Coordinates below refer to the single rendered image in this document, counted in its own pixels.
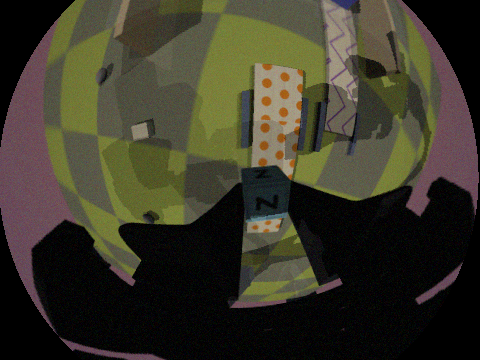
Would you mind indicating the beige strip with orange dots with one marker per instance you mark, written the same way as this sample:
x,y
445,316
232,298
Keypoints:
x,y
276,124

